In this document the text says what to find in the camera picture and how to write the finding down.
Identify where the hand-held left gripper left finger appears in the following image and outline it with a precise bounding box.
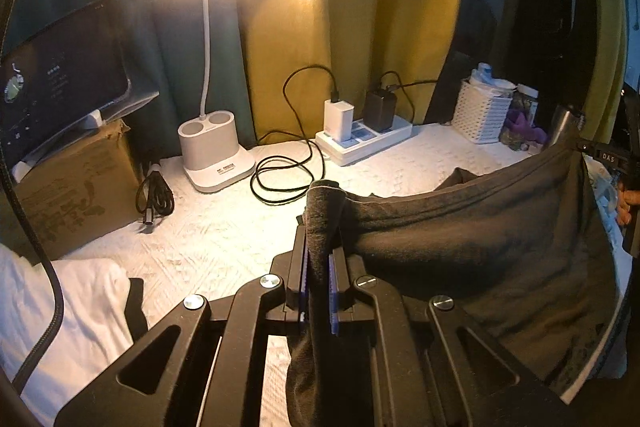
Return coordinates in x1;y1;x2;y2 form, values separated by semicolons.
52;224;308;427

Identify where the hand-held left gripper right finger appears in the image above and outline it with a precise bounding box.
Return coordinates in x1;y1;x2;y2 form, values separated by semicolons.
327;249;581;427

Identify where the dark grey t-shirt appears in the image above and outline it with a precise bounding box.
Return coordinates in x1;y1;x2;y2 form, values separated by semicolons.
285;142;631;427

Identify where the person's right hand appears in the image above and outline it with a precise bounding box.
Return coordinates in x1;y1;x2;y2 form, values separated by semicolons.
616;188;640;228

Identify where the stainless steel bottle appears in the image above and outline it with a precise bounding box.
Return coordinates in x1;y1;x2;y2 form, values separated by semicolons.
547;104;586;148

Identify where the purple cloth item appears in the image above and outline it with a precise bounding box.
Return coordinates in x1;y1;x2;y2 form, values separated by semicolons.
500;109;548;152

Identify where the clear jar with white lid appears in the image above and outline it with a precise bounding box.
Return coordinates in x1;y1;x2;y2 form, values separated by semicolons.
515;84;541;128

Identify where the white woven basket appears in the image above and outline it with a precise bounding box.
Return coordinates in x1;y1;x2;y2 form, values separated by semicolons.
452;78;513;144

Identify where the olive green curtain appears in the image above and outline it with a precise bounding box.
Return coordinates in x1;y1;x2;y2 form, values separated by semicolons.
582;0;631;142

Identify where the blue and white tissue pack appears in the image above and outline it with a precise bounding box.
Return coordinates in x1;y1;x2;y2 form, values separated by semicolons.
470;63;516;98

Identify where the white desk lamp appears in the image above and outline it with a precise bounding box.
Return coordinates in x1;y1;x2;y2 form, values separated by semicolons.
135;0;288;194

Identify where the white power strip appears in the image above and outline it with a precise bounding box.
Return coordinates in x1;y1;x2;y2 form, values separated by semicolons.
315;114;413;166

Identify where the white charger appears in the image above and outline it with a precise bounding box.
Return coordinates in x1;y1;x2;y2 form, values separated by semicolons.
324;98;355;142

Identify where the black charger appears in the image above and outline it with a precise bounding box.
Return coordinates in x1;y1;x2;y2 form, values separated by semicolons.
363;89;398;132

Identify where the white crumpled cloth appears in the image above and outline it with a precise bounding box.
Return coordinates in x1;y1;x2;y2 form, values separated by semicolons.
0;244;146;427

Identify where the brown cardboard box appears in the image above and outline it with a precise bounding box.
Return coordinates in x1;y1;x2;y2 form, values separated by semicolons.
10;119;143;265

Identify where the white tablet stand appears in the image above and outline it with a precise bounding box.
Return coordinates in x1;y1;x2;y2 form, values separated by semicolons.
10;89;161;182

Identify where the teal curtain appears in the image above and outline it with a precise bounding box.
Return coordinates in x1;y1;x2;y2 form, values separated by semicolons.
0;0;261;158

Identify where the yellow curtain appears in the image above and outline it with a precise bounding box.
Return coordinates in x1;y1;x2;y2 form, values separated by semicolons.
240;0;476;142

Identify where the black tablet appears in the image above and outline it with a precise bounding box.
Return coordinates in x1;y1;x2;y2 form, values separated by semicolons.
0;0;132;155

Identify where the bundled black cable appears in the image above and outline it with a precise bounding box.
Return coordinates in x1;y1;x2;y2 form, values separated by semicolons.
135;159;176;235

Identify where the black strap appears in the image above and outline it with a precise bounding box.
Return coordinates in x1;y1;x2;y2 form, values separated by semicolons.
125;277;151;343

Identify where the long looped black cable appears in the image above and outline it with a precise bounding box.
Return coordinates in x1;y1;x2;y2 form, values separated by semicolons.
250;66;341;206

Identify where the black braided cable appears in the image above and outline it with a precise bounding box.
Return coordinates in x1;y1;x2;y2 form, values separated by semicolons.
0;0;66;398

